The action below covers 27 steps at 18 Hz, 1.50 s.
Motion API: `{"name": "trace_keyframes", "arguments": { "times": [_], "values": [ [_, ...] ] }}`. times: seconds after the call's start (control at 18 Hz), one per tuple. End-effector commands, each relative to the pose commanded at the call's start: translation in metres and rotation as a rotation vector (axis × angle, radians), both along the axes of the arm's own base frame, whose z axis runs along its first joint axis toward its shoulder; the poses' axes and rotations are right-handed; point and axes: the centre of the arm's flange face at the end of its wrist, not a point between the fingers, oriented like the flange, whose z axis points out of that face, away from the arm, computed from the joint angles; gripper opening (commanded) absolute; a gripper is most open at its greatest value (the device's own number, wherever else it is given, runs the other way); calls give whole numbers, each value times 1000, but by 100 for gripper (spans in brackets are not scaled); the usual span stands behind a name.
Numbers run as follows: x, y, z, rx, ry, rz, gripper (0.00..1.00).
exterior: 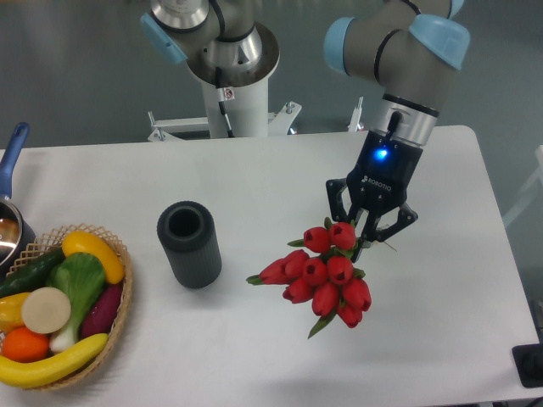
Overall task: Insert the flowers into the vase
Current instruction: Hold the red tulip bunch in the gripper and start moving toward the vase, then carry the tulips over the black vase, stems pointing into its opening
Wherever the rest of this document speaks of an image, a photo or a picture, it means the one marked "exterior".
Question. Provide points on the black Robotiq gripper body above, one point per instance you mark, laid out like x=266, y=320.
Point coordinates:
x=381, y=175

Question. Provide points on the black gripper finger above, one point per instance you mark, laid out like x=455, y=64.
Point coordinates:
x=372, y=232
x=338, y=212

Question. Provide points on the red tulip bouquet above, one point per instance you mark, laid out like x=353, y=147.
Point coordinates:
x=320, y=270

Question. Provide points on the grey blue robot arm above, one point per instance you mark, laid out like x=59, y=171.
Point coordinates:
x=412, y=49

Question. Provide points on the dark grey ribbed vase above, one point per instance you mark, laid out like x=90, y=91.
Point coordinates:
x=187, y=233

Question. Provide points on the black device table edge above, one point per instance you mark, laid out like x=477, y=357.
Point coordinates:
x=528, y=362

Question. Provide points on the yellow squash upper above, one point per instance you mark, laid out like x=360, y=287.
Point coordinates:
x=85, y=242

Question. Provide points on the purple sweet potato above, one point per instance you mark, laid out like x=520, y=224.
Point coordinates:
x=101, y=316

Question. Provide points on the green bok choy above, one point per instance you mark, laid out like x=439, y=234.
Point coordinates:
x=81, y=278

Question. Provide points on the woven wicker basket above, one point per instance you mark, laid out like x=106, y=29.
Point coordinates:
x=53, y=239

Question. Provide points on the beige round slice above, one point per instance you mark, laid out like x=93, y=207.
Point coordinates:
x=46, y=310

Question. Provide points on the dark green cucumber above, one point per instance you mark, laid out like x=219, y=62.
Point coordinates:
x=32, y=275

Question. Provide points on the yellow bell pepper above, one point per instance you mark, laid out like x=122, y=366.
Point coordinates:
x=10, y=311

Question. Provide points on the orange fruit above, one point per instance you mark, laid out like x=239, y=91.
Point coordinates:
x=25, y=346

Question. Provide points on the yellow banana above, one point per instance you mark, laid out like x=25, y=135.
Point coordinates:
x=54, y=368

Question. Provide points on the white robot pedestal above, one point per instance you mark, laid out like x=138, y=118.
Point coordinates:
x=241, y=110

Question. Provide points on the white metal base frame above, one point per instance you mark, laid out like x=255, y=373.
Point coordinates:
x=279, y=124

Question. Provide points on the blue handled saucepan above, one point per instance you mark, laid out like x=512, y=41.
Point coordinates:
x=16, y=234

